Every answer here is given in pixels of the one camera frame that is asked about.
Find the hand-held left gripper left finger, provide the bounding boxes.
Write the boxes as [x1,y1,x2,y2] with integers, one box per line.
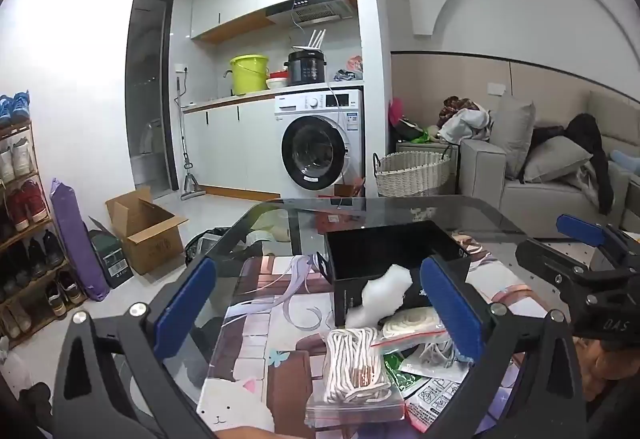
[52,255,221,439]

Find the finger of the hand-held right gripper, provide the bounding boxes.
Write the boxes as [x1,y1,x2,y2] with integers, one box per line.
[515,239,608,305]
[556,213,640,271]

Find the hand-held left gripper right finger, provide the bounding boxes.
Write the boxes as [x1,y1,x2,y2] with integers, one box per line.
[419,254,587,439]

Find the zip bag with cream coil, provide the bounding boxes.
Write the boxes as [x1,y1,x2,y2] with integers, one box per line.
[382,306,449,346]

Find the white foam piece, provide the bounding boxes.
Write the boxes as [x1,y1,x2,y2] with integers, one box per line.
[346,264,414,328]

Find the green medicine sachet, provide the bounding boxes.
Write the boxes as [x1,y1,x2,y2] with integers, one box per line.
[382,351,427,392]

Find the black cardboard box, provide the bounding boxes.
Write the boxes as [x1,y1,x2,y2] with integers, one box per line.
[325,220,472,327]

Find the zip bag with white rope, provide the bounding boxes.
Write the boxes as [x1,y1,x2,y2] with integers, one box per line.
[305,326,406,426]

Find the person's right hand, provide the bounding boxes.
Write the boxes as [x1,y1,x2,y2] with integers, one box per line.
[574,338,640,404]

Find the grey white cloth bundle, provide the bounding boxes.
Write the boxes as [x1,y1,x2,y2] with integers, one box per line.
[419,341,457,367]

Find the black trash bin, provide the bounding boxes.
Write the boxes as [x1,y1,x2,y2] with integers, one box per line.
[185,226,236,267]

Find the open brown cardboard box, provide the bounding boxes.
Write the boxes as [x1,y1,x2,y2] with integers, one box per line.
[105,186,190,276]

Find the flat grey cushion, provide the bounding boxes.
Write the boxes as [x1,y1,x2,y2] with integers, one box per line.
[522,136,593,184]

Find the dark green box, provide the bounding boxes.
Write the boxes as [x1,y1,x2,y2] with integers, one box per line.
[89,216,134,290]

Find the printed desk mat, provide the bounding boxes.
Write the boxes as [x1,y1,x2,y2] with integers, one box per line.
[197,231,551,439]

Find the red white sachet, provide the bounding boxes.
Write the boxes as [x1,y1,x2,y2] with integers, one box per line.
[404,376,467,434]

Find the black jacket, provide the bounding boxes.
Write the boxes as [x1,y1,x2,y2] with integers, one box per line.
[530,113,616,216]

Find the grey sofa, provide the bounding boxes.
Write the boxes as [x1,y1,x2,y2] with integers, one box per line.
[457,91,640,240]

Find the upright grey cushion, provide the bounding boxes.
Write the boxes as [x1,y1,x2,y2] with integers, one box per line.
[490,91,537,180]

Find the purple rolled mat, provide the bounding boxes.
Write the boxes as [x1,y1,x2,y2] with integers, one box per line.
[50,178,111,303]

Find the white wicker basket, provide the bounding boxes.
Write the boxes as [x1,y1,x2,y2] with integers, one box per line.
[372,151,453,198]

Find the flat mop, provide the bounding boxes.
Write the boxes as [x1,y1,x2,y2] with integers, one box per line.
[175,78,206,200]

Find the pile of clothes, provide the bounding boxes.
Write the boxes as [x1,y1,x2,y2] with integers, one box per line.
[437,95,494,144]

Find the white lower cabinets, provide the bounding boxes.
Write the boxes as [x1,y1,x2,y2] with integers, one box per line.
[182,105,281,197]

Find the shoe rack with shoes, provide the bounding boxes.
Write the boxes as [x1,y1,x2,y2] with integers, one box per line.
[0,91,86,340]

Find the dark glass door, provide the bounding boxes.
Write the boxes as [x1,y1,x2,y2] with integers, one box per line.
[125,0,180,200]

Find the white washing machine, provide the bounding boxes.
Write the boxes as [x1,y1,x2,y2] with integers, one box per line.
[274,89,366,200]

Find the green plastic bucket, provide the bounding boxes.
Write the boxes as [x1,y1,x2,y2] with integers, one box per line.
[230,55,271,96]

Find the black pressure cooker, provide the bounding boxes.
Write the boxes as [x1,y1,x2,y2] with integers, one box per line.
[284,50,328,87]

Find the white router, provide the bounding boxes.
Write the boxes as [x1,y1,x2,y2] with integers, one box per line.
[292,30,327,52]

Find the range hood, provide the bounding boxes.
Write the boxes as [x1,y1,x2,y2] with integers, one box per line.
[265,0,356,26]

